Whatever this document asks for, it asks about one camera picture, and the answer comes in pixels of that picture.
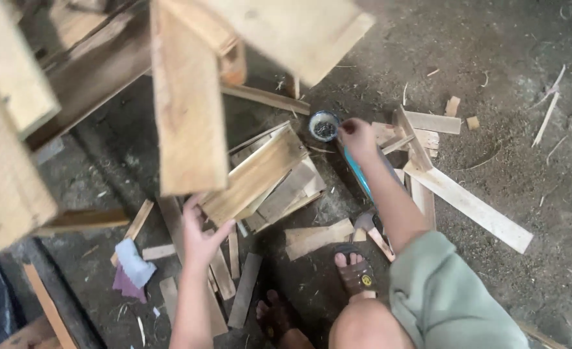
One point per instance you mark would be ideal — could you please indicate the person's left hand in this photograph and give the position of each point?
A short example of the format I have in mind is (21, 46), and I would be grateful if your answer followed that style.
(198, 242)

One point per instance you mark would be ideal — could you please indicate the person's right leg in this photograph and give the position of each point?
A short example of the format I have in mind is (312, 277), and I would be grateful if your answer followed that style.
(368, 324)

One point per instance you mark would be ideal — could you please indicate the heap of crossed wood slats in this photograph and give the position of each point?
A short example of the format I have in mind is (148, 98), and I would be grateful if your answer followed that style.
(421, 128)

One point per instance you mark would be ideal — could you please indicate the short pale wood plank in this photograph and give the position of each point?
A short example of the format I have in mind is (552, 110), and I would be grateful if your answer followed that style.
(315, 237)

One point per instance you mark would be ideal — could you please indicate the orange wood strip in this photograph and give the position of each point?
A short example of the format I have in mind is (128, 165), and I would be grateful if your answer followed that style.
(50, 308)

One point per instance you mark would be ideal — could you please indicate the person's right hand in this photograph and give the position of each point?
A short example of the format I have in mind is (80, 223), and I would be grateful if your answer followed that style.
(361, 140)

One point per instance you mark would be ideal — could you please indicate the large wooden furniture frame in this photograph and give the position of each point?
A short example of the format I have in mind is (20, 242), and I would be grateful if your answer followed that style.
(184, 97)

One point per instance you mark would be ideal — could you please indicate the heap of dark nails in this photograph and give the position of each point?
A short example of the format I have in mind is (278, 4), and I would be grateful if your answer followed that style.
(324, 129)

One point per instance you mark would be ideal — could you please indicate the person's dark left sandal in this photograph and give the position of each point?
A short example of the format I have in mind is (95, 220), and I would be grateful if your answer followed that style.
(276, 320)

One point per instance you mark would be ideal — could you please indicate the brown wooden board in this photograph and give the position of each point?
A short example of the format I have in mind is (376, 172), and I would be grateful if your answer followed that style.
(252, 177)

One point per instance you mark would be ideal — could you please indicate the person's left leg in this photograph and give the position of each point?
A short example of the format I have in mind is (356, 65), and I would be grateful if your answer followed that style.
(290, 339)

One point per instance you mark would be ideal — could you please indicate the long pale wooden plank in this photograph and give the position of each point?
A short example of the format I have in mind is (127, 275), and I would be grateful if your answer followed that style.
(475, 208)

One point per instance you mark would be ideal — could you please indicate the thin wood strip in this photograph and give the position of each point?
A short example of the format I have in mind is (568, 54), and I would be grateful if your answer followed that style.
(545, 119)

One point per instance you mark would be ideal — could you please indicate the person's right fingers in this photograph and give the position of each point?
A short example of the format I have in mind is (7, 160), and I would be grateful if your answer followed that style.
(348, 127)

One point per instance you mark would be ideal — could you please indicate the grey wood slat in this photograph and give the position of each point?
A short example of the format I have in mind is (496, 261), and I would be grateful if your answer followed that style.
(244, 291)

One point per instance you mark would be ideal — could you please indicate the person's green sleeve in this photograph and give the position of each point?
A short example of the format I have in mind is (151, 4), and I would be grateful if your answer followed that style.
(446, 295)

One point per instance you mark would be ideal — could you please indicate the purple cloth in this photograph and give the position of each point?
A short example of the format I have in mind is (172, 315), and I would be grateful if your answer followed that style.
(126, 288)

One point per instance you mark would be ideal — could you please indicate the small wood block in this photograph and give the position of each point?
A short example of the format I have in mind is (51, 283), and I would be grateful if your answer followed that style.
(452, 105)
(473, 122)

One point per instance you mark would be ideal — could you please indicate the person's leg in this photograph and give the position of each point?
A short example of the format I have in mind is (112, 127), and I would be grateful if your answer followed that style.
(368, 324)
(290, 339)

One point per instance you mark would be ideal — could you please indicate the pile of wood offcuts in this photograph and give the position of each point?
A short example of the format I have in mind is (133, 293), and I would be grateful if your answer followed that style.
(290, 191)

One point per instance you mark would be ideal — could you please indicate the narrow tan wood slat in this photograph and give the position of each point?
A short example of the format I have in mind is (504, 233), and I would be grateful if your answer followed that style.
(138, 225)

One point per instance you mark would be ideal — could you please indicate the person's brown right sandal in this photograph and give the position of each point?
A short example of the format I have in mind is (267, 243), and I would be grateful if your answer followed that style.
(356, 274)

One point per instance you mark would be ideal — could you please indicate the light blue cloth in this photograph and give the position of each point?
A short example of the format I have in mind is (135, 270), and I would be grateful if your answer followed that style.
(133, 261)

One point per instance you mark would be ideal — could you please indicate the blue-rimmed white bowl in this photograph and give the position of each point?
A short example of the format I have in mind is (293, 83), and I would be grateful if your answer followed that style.
(315, 120)

